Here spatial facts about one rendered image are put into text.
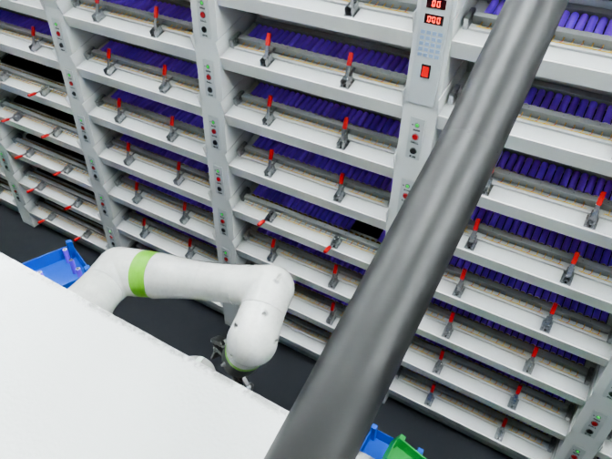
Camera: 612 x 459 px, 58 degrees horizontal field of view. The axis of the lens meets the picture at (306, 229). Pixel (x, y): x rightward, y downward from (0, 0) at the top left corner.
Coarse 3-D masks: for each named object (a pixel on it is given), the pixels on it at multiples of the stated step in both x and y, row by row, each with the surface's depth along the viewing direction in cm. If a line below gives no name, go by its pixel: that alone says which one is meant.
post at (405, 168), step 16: (464, 0) 128; (416, 16) 131; (416, 32) 133; (448, 32) 129; (448, 48) 131; (448, 64) 134; (448, 80) 140; (416, 112) 144; (432, 112) 142; (400, 128) 149; (432, 128) 144; (400, 144) 152; (432, 144) 147; (400, 160) 155; (416, 160) 152; (400, 176) 157; (416, 176) 155; (384, 400) 219
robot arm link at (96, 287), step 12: (84, 276) 132; (96, 276) 132; (108, 276) 133; (72, 288) 129; (84, 288) 128; (96, 288) 129; (108, 288) 132; (96, 300) 128; (108, 300) 131; (120, 300) 136
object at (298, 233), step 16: (240, 192) 206; (240, 208) 205; (256, 224) 204; (272, 224) 198; (288, 224) 197; (304, 240) 194; (320, 240) 191; (336, 256) 190; (352, 256) 186; (368, 256) 185
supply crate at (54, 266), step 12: (60, 252) 209; (72, 252) 211; (24, 264) 202; (36, 264) 206; (48, 264) 209; (60, 264) 209; (84, 264) 204; (48, 276) 204; (60, 276) 204; (72, 276) 204
